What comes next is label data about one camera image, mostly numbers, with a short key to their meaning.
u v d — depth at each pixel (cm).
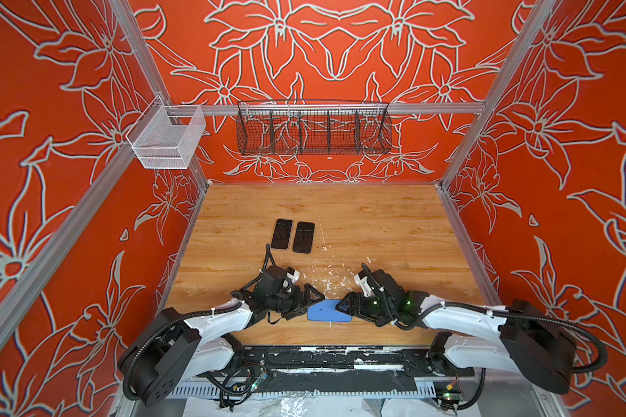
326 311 81
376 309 70
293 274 81
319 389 70
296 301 73
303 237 101
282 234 101
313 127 97
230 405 67
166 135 93
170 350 42
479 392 68
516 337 42
